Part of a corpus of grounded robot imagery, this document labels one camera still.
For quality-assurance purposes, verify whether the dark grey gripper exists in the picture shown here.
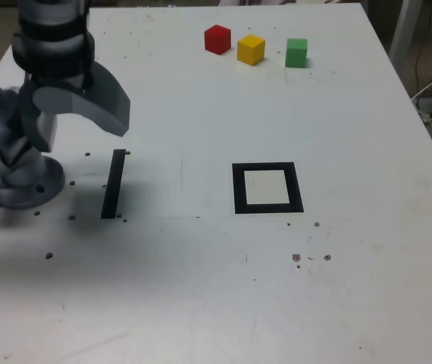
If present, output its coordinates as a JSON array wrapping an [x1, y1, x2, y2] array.
[[17, 61, 131, 153]]

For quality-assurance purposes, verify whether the red cube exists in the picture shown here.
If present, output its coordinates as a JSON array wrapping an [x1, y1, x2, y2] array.
[[204, 24, 232, 56]]

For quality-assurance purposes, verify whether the yellow cube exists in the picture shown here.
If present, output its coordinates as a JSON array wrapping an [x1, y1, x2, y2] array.
[[236, 34, 266, 67]]

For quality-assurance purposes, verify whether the green cube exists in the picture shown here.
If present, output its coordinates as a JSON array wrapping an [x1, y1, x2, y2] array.
[[284, 37, 308, 69]]

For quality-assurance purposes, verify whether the black tape square outline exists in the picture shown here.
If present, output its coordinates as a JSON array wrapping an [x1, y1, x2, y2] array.
[[231, 162, 305, 215]]

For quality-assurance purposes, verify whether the black tape strip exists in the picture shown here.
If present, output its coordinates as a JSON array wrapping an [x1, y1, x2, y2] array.
[[100, 149, 127, 220]]

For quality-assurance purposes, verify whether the white slanted post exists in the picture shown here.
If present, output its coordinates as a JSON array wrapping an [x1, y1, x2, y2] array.
[[387, 0, 424, 61]]

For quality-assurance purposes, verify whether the thin black background cable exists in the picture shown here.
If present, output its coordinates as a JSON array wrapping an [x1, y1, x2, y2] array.
[[412, 0, 432, 96]]

